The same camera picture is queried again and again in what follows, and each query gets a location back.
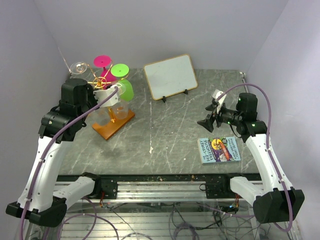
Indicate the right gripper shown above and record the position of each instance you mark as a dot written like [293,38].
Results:
[208,123]

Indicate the green plastic wine glass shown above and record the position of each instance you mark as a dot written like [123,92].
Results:
[121,71]

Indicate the clear wine glass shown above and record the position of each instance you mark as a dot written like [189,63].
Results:
[102,116]
[78,68]
[120,109]

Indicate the pink plastic wine glass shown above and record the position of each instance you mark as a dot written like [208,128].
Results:
[106,63]

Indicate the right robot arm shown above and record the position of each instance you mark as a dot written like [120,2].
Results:
[276,200]

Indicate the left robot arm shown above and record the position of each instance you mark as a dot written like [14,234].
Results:
[39,203]

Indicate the treehouse children's book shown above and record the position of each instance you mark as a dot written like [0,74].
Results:
[218,150]

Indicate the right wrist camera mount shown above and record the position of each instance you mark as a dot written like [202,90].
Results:
[218,98]

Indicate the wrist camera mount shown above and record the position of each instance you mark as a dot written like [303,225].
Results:
[108,97]
[218,98]

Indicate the small whiteboard wooden frame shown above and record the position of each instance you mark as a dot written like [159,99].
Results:
[170,77]

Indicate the gold wire glass rack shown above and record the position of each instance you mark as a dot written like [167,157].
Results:
[111,128]

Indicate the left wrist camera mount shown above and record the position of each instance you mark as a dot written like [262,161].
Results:
[108,97]

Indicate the aluminium rail frame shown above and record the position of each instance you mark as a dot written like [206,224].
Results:
[166,206]

